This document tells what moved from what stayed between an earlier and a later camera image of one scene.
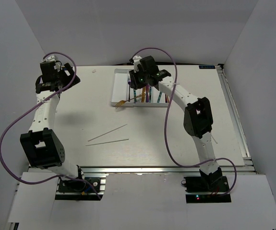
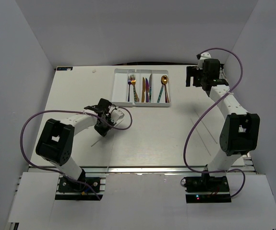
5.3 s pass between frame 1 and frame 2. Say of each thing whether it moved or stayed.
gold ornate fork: moved
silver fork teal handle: stayed
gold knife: stayed
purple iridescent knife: stayed
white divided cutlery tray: stayed
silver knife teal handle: stayed
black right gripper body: moved
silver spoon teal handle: stayed
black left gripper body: moved
